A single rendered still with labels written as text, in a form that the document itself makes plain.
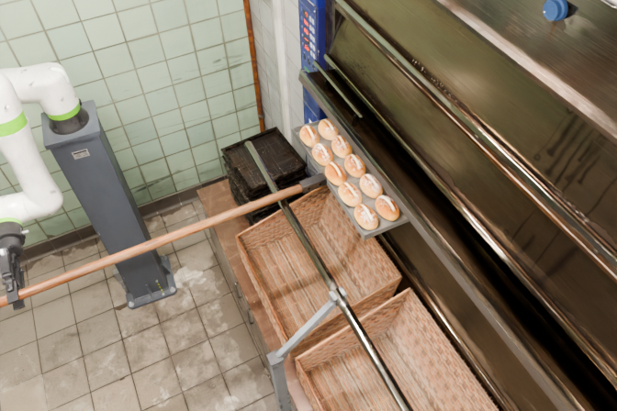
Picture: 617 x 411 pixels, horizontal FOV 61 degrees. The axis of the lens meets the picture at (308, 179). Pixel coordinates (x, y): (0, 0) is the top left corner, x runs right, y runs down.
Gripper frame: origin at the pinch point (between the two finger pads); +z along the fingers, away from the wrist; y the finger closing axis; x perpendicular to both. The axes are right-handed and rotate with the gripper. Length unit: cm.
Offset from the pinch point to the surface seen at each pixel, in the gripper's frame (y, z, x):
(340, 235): 52, -8, -113
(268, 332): 61, 15, -69
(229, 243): 62, -33, -70
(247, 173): 30, -40, -85
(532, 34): -77, 47, -123
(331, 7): -42, -32, -121
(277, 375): 33, 43, -63
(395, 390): 1, 72, -85
